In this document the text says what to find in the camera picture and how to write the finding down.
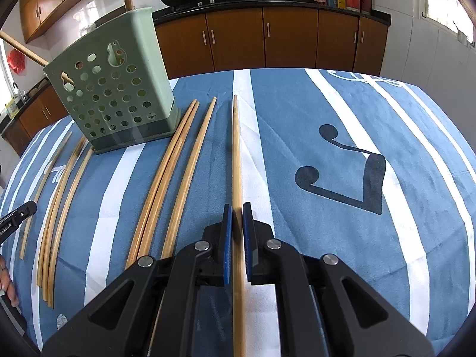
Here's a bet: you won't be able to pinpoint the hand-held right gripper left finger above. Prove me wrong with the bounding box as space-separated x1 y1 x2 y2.
41 204 234 357

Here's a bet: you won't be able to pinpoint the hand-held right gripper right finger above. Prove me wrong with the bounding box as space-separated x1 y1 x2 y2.
241 202 436 357

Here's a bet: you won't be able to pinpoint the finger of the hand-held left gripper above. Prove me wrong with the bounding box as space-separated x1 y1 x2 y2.
0 201 38 244

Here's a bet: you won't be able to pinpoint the green perforated utensil holder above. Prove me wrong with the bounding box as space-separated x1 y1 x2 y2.
43 7 181 156

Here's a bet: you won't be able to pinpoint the person's left hand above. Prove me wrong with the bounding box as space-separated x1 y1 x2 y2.
0 255 20 308

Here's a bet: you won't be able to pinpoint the blue white striped tablecloth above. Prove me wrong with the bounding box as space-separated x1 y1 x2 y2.
0 68 476 357

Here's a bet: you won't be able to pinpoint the brown wooden base cabinets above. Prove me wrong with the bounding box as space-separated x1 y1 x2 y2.
0 5 391 157

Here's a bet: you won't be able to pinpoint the black kitchen countertop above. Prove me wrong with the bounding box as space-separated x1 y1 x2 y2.
0 0 392 134

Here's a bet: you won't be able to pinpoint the red wall decoration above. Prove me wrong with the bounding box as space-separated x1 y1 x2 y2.
7 48 27 74

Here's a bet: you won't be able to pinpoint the brown wooden wall cabinets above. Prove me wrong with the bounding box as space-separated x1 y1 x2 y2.
18 0 125 43

